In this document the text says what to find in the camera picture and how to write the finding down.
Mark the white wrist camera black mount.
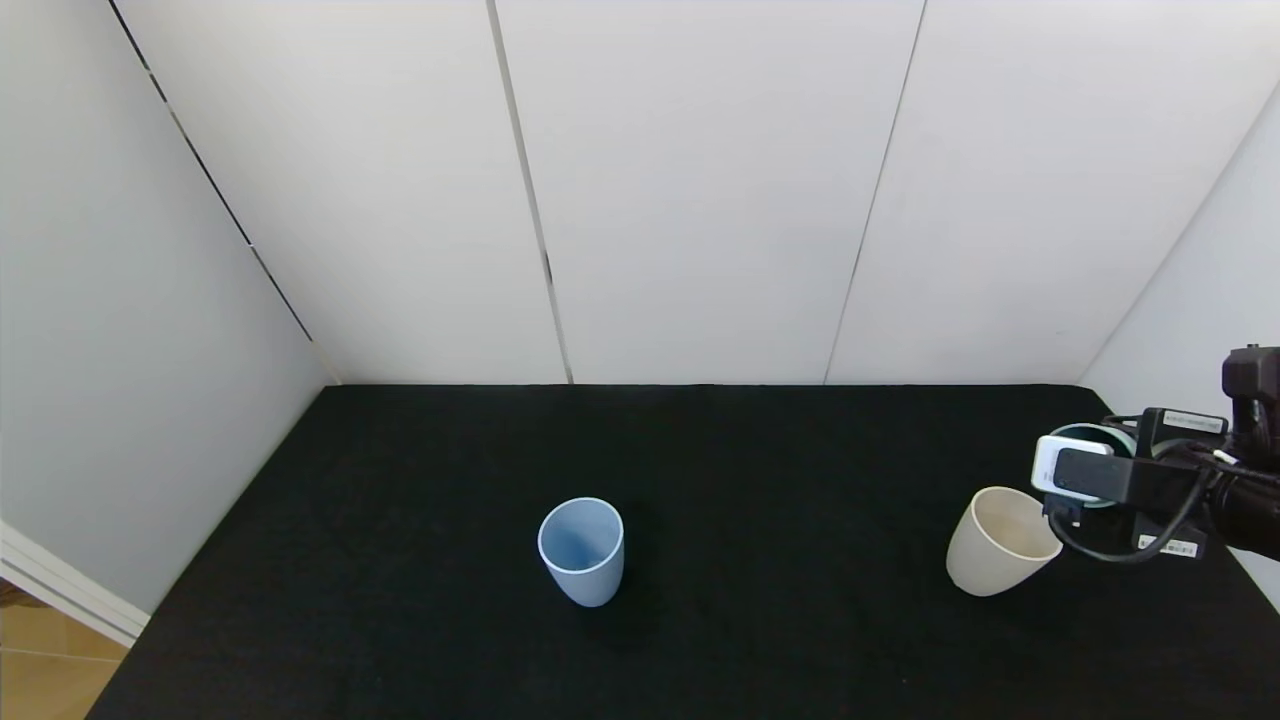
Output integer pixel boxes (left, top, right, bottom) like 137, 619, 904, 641
1032, 435, 1201, 503

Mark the teal plastic cup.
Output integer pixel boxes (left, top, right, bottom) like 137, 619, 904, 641
1050, 423, 1138, 509

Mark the light blue plastic cup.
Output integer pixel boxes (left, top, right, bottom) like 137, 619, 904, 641
538, 497, 626, 608

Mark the white wall trim strip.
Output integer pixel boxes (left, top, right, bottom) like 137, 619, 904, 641
0, 518, 151, 649

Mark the black table cloth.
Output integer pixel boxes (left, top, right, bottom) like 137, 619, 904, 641
88, 385, 1280, 720

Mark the beige plastic cup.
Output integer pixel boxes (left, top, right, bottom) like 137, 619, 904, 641
946, 486, 1064, 597

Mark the black camera cable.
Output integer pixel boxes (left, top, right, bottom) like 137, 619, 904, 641
1043, 440, 1280, 566

